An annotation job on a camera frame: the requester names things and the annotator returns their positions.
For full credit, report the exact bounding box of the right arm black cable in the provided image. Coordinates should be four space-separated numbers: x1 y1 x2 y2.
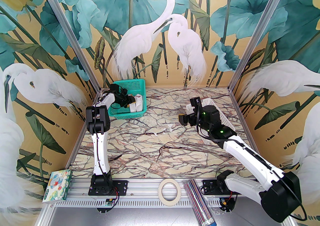
194 100 307 222

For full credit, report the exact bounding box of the shiny striped stick bundle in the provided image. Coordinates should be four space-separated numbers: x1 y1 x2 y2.
183 179 216 226

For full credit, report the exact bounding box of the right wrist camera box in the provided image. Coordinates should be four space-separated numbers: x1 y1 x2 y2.
190 97 202 112

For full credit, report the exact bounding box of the white perforated plastic basket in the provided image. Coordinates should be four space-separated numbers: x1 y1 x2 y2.
186 98 236 132

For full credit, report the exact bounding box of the white tape roll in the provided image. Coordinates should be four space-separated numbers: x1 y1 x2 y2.
158 178 181 207

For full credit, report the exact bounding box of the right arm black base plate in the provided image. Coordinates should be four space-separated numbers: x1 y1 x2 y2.
202 179 243 196

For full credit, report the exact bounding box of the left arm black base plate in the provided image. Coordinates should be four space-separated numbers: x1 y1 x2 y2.
88 179 128 196

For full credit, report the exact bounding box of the rolled white napkin bundle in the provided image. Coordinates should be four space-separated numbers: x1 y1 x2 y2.
135 94 145 113

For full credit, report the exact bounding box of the aluminium front rail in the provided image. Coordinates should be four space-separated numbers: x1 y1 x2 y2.
65 177 265 208

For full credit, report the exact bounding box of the teal plastic mesh basket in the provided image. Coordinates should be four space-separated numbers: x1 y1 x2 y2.
108 78 147 120

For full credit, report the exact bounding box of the small circuit board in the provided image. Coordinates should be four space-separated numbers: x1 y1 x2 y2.
96 196 123 214
218 191 238 213

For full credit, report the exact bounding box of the colourful cartoon print box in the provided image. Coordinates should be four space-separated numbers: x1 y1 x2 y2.
42 170 73 204

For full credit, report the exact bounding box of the aluminium frame post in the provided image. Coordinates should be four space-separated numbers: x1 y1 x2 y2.
228 0 293 91
32 0 101 90

